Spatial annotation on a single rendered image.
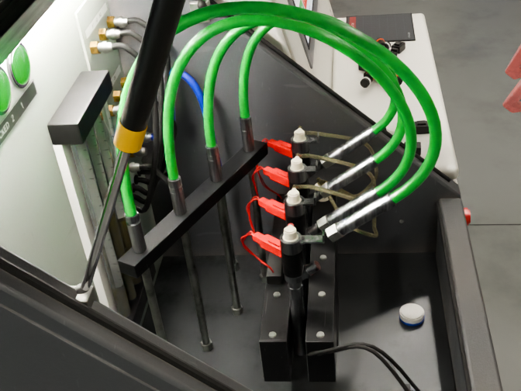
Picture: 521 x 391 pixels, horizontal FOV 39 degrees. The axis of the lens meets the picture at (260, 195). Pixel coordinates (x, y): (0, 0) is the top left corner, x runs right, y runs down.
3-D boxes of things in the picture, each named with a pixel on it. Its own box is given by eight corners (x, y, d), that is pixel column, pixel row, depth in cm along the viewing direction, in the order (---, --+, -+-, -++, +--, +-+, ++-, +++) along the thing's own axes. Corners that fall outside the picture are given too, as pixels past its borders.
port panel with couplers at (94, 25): (143, 202, 116) (98, 12, 98) (121, 202, 116) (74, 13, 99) (159, 157, 126) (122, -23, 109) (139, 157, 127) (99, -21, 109)
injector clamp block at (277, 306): (338, 415, 106) (333, 340, 98) (268, 414, 108) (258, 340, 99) (339, 260, 134) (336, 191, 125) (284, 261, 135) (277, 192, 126)
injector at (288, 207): (327, 318, 111) (319, 205, 99) (294, 318, 112) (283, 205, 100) (327, 305, 114) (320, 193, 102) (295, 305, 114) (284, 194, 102)
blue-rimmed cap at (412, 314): (425, 326, 119) (426, 320, 118) (399, 326, 119) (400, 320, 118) (423, 309, 122) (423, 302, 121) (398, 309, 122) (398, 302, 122)
